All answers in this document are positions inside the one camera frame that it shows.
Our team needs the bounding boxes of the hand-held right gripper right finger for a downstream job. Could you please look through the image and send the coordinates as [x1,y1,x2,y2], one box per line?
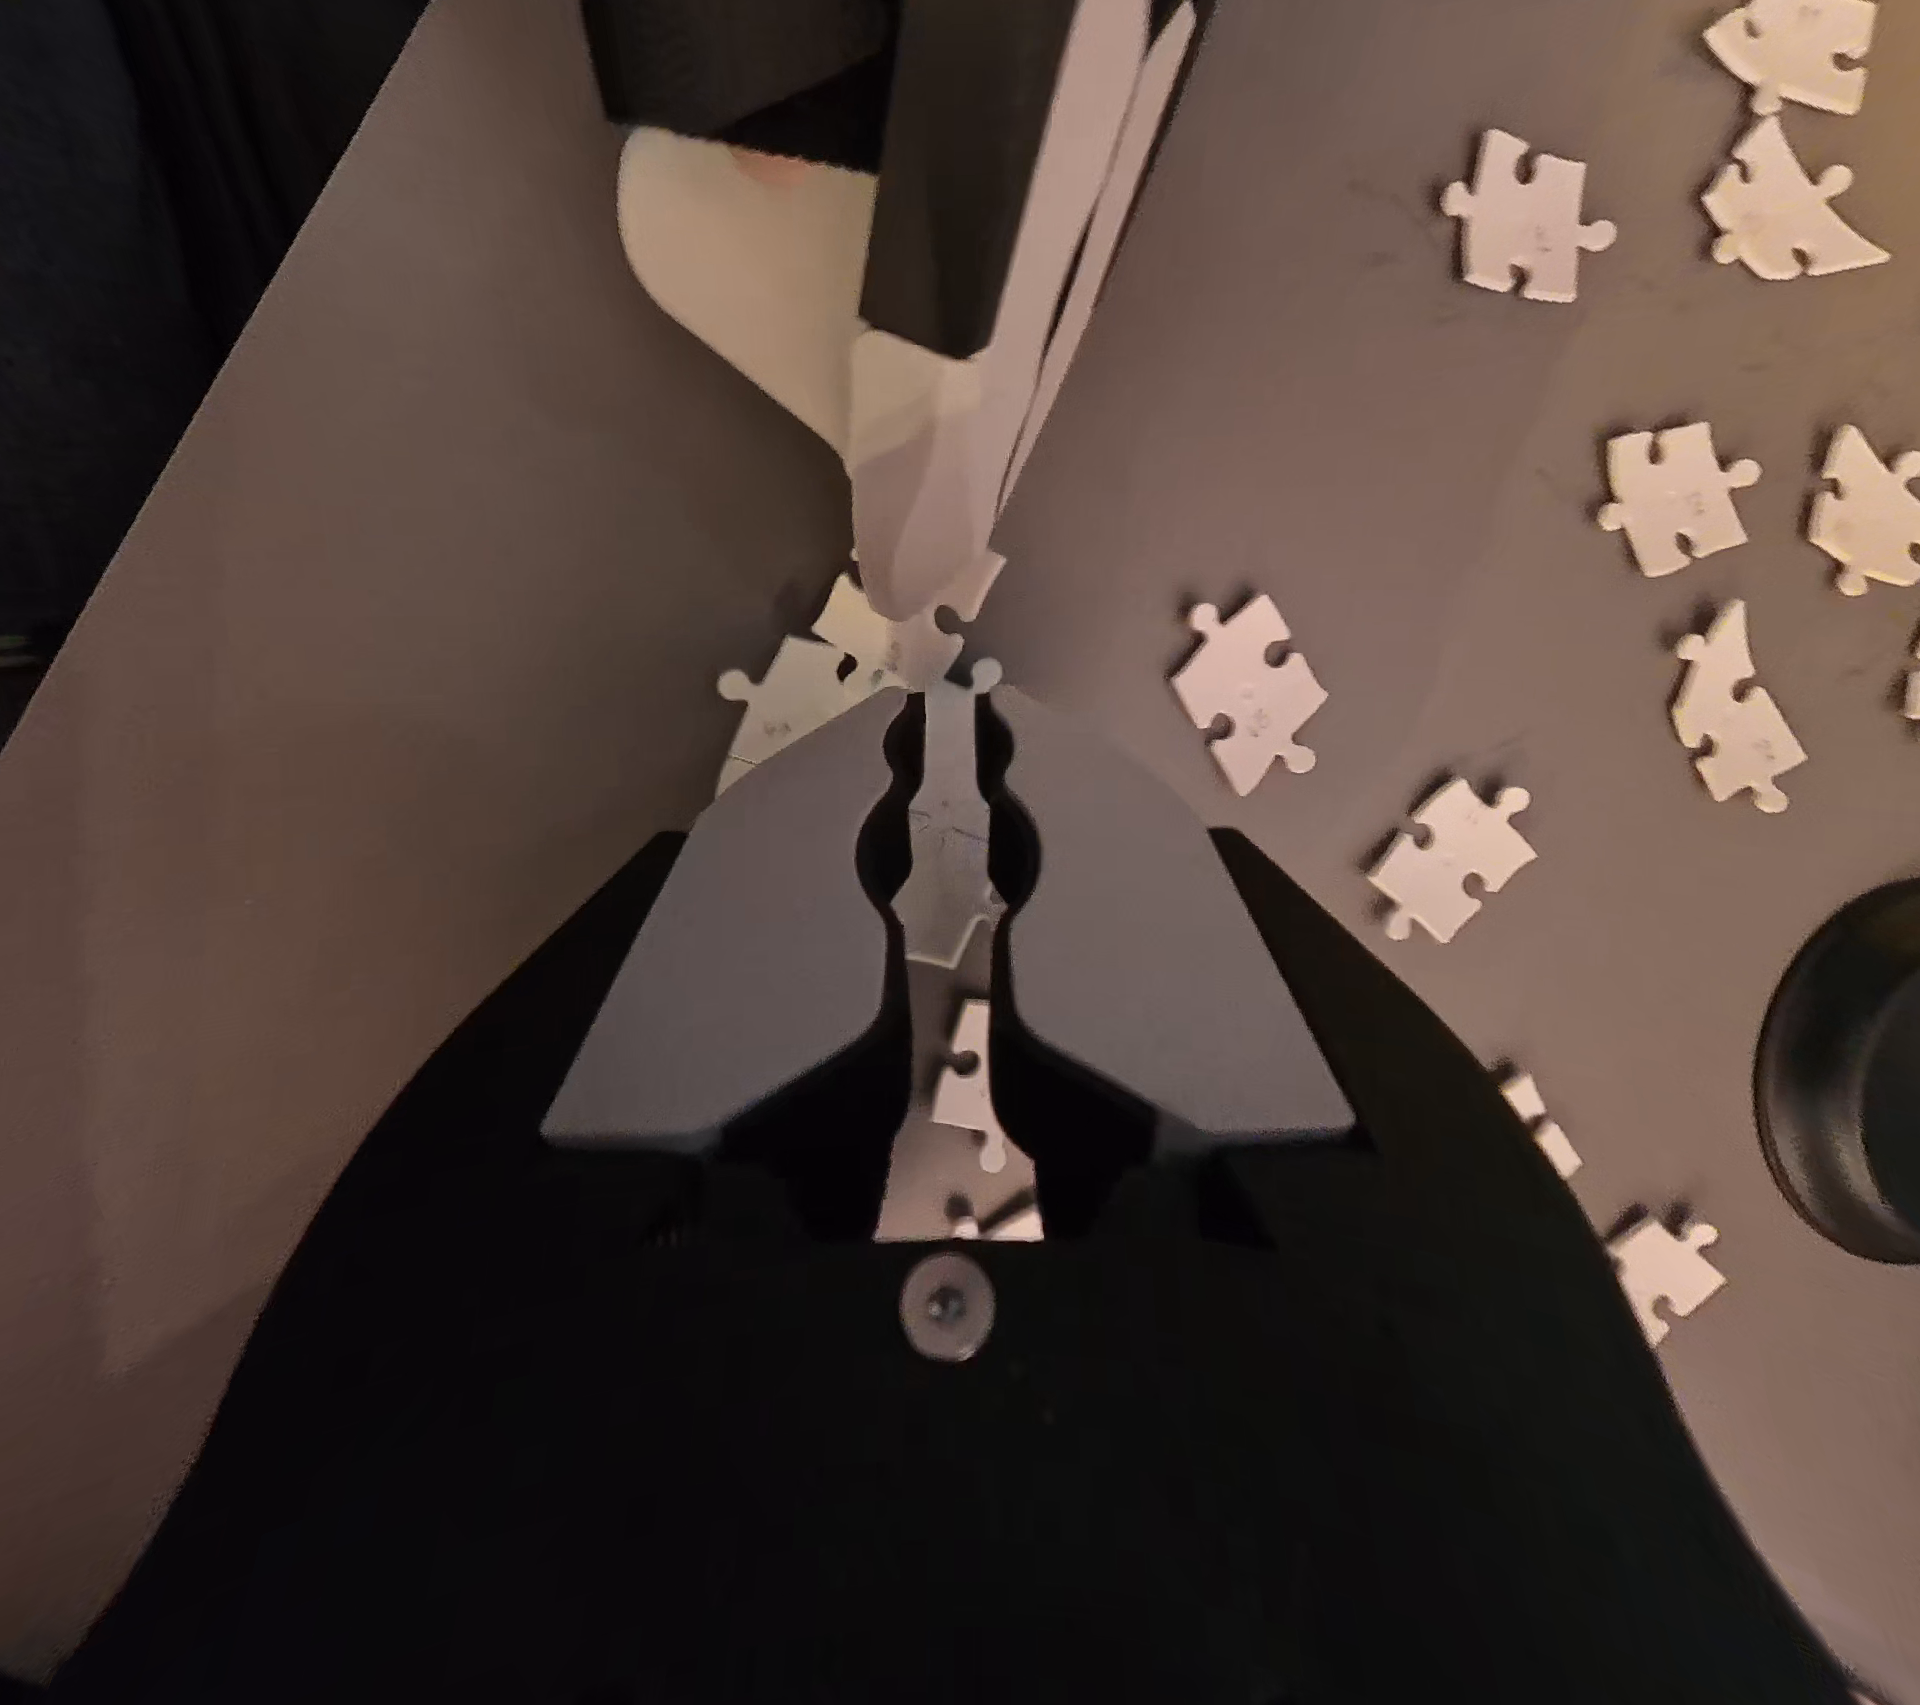
[980,689,1362,1241]

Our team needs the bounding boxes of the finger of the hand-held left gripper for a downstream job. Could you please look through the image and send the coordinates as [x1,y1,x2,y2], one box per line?
[1010,0,1206,494]
[850,0,1162,622]

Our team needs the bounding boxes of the black round dish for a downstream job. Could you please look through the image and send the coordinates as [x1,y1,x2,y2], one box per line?
[1757,877,1920,1260]

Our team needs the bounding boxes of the white puzzle pieces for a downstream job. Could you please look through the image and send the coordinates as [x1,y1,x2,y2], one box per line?
[931,0,1920,1350]

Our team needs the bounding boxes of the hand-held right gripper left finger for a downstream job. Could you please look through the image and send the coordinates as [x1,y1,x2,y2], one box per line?
[540,690,923,1241]

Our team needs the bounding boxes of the joined white puzzle section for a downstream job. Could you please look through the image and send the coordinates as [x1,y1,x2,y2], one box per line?
[718,553,1010,789]

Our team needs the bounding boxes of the single white puzzle piece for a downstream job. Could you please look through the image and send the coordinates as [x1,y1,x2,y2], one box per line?
[898,657,1010,968]

